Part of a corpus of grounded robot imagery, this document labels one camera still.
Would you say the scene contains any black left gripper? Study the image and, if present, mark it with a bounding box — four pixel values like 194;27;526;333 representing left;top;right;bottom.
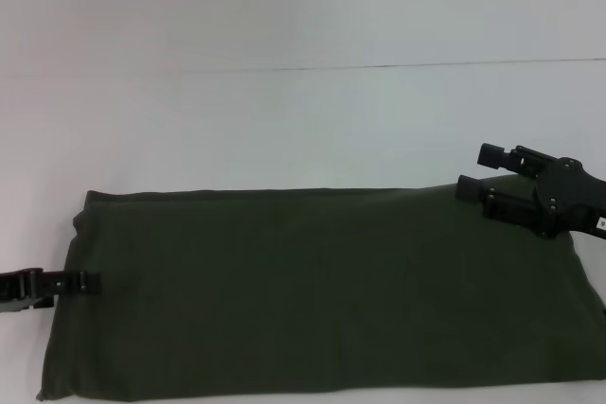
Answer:
0;267;103;315

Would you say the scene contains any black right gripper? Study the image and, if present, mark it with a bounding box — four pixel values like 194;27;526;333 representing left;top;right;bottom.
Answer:
454;142;606;240

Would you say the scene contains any dark green FREE! t-shirt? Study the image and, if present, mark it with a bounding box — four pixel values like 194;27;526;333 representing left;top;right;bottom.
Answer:
33;172;606;400

